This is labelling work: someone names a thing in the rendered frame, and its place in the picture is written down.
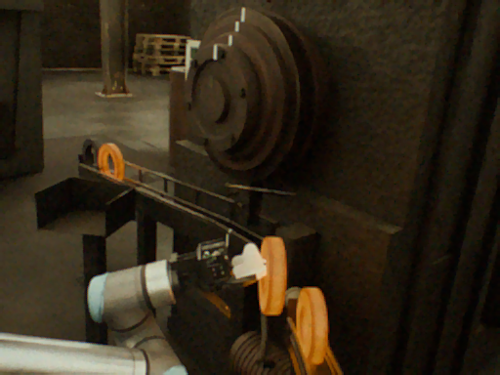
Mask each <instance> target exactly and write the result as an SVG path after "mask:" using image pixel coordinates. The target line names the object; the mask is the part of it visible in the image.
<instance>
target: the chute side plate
mask: <svg viewBox="0 0 500 375"><path fill-rule="evenodd" d="M78 170H79V178H84V179H89V180H95V181H105V182H110V183H115V184H119V183H118V182H116V181H113V180H111V179H108V178H107V177H105V176H102V175H99V174H97V173H95V172H93V171H91V170H88V169H85V168H83V167H81V166H78ZM120 185H121V184H120ZM137 204H138V205H139V206H141V207H142V208H144V210H145V216H148V217H149V218H151V219H153V220H155V221H157V222H159V223H160V224H162V225H164V226H166V227H169V228H171V229H173V230H175V231H177V232H180V233H182V234H183V235H184V236H186V237H188V238H191V239H193V240H195V241H196V242H198V243H206V242H210V241H213V240H217V239H221V238H223V239H224V240H223V242H224V243H225V245H226V246H227V235H229V243H228V246H227V247H228V250H229V261H231V262H232V260H233V258H234V255H236V256H240V255H242V254H243V252H244V249H245V245H246V244H247V243H245V242H243V241H241V240H240V239H239V238H237V237H234V236H233V235H231V234H230V233H228V232H227V231H224V230H223V229H221V228H219V227H217V226H214V225H213V224H212V223H209V222H207V221H204V220H201V219H200V218H198V217H195V216H194V215H191V214H189V213H187V212H185V211H183V210H179V209H178V208H175V207H173V206H172V205H169V204H166V203H164V202H161V201H160V200H158V199H155V198H152V197H150V196H148V195H146V194H144V193H142V192H138V191H137V190H136V211H137Z"/></svg>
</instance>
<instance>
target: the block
mask: <svg viewBox="0 0 500 375"><path fill-rule="evenodd" d="M274 237H280V238H281V239H282V241H283V243H284V246H285V259H286V287H285V292H286V291H287V290H288V289H291V288H295V287H296V288H301V289H303V288H312V283H313V264H314V257H315V250H316V244H317V238H318V232H317V231H316V230H314V229H312V228H310V227H307V226H305V225H303V224H302V223H296V224H293V225H290V226H287V227H281V228H279V229H276V230H275V232H274ZM281 313H282V314H283V315H286V313H287V308H285V304H284V305H283V308H282V311H281Z"/></svg>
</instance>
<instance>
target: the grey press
mask: <svg viewBox="0 0 500 375"><path fill-rule="evenodd" d="M40 13H44V1H43V0H0V178H6V177H11V176H15V175H25V174H29V173H35V172H40V171H42V169H44V143H43V108H42V76H41V43H40Z"/></svg>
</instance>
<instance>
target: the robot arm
mask: <svg viewBox="0 0 500 375"><path fill-rule="evenodd" d="M223 240H224V239H223V238H221V239H217V240H213V241H210V242H206V243H199V247H198V248H196V252H194V253H190V254H186V255H180V256H178V253H175V254H172V255H170V256H171V260H170V261H168V260H166V261H162V262H154V263H151V264H148V265H144V266H140V267H136V268H129V269H126V270H123V271H116V272H112V273H106V274H105V275H99V276H96V277H94V278H93V280H92V281H91V283H90V287H89V290H88V303H89V308H90V313H91V318H92V319H93V320H94V321H95V322H99V323H103V321H106V324H107V325H108V329H109V330H110V332H111V334H112V336H113V337H114V341H115V343H116V345H117V347H118V348H115V347H110V346H103V345H97V344H83V343H77V342H70V341H65V340H51V339H45V338H38V337H32V336H19V335H13V334H6V333H0V375H187V374H186V368H185V367H184V366H183V365H181V362H180V361H179V359H178V358H177V357H176V355H175V352H174V351H173V350H172V348H171V347H170V346H169V342H168V341H167V340H166V338H165V337H164V335H163V333H162V331H161V330H160V328H159V327H158V324H157V322H156V321H155V319H154V316H153V315H152V310H155V309H158V308H161V307H165V306H169V305H172V304H176V303H177V301H178V298H180V297H183V296H185V294H187V295H188V296H189V297H190V298H192V299H193V301H194V302H195V303H196V304H198V305H199V307H201V308H202V309H204V310H205V311H206V312H207V313H209V314H211V316H212V317H213V318H214V319H216V320H217V321H218V322H219V323H220V324H221V325H224V324H225V323H226V322H227V321H228V320H229V319H230V307H229V305H228V304H227V303H226V302H223V300H222V299H220V298H219V297H218V296H217V295H216V294H215V293H217V292H225V291H228V290H233V289H240V288H242V287H245V286H246V285H248V284H250V283H253V282H255V281H257V279H259V278H261V277H263V276H264V275H266V274H267V262H266V260H263V257H262V256H261V255H260V253H259V251H258V249H257V247H256V245H255V244H253V243H249V244H246V245H245V249H244V252H243V254H242V255H240V256H236V257H234V258H233V260H232V262H229V250H228V247H227V246H226V245H225V243H224V242H223ZM216 242H218V243H216ZM208 243H213V244H210V245H206V244H208Z"/></svg>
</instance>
